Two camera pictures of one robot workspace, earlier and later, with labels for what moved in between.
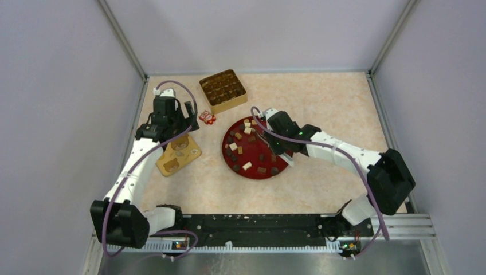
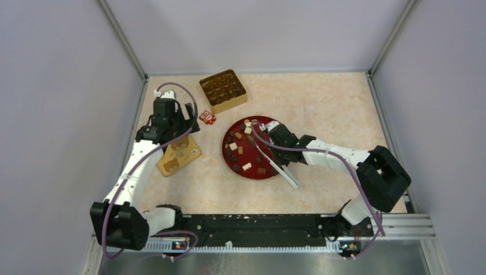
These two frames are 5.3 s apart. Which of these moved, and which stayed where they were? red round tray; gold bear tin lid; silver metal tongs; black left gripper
Moved: silver metal tongs
Stayed: red round tray; gold bear tin lid; black left gripper
